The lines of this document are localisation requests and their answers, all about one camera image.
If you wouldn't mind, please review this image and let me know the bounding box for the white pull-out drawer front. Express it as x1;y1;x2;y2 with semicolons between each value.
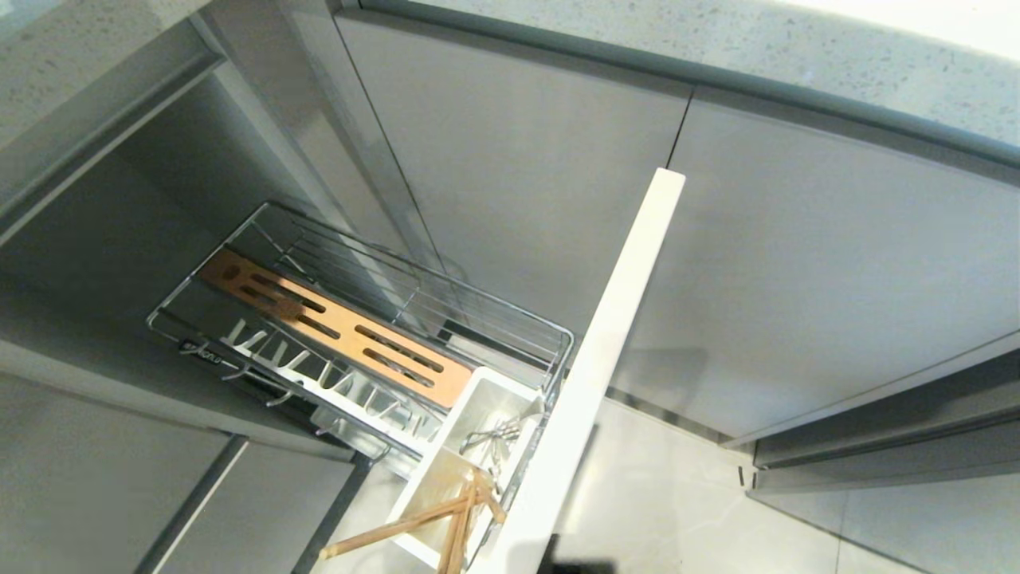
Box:
477;167;686;574

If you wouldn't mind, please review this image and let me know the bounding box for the grey cabinet door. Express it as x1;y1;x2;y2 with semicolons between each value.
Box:
612;88;1020;447
335;11;692;340
0;373;233;574
151;440;356;574

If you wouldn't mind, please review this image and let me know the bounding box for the metal fork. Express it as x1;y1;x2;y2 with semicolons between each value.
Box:
460;418;524;457

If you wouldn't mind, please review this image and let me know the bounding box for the slotted wooden knife board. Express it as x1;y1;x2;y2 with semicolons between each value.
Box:
198;248;476;409

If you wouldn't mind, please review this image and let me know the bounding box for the white plastic utensil caddy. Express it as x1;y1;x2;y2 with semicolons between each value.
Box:
385;366;546;572

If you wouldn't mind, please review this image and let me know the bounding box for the slotted steel plate holder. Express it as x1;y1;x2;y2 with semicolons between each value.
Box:
221;318;447;441

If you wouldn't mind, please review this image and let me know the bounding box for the wooden chopstick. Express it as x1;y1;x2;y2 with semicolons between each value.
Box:
320;494;477;560
437;470;484;574
453;488;482;574
477;475;508;525

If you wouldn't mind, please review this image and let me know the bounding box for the grey cabinet drawer front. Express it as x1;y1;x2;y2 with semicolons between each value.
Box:
747;351;1020;497

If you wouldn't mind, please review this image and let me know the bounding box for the chrome wire pull-out dish rack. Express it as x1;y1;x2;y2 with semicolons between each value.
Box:
146;201;575;489

